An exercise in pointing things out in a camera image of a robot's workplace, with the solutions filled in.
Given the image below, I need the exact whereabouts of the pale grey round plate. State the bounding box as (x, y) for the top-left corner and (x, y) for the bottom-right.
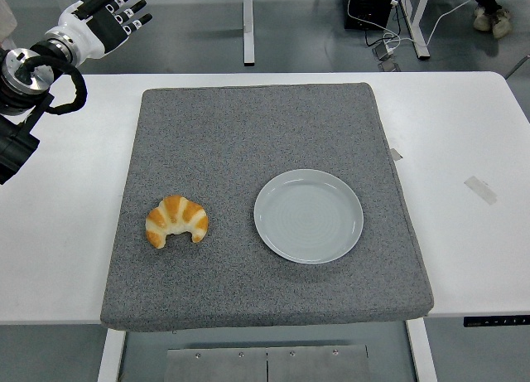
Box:
(253, 168), (364, 265)

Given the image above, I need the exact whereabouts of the person's foot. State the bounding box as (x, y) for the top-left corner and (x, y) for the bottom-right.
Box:
(491, 8), (513, 39)
(473, 5), (494, 31)

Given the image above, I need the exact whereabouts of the black table control panel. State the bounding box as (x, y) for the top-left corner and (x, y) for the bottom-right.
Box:
(463, 315), (530, 328)

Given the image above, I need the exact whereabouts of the translucent tape strip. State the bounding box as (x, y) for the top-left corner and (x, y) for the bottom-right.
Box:
(463, 175), (498, 206)

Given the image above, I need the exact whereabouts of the grey metal plate with screws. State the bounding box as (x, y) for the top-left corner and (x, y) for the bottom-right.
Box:
(165, 344), (370, 382)

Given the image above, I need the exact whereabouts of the white table leg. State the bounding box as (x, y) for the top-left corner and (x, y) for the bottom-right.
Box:
(97, 327), (128, 382)
(405, 317), (439, 382)

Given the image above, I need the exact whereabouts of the black equipment box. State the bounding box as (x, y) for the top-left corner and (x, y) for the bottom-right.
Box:
(344, 0), (394, 31)

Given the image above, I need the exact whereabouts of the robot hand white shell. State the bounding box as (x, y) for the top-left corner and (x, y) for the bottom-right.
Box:
(44, 0), (153, 60)

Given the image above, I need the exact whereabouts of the croissant bread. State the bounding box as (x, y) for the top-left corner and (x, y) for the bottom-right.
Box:
(145, 194), (210, 249)

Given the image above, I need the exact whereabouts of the white desk leg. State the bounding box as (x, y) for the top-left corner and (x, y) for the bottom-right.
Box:
(398, 0), (432, 61)
(242, 0), (255, 67)

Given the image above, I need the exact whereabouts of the white cable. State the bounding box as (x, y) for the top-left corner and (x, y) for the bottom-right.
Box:
(347, 0), (475, 51)

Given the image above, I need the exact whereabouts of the grey speckled mat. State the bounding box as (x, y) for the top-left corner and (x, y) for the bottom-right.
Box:
(99, 82), (435, 332)

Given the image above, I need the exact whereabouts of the grey metal chair leg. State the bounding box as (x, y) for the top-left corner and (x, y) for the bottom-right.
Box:
(504, 54), (530, 79)

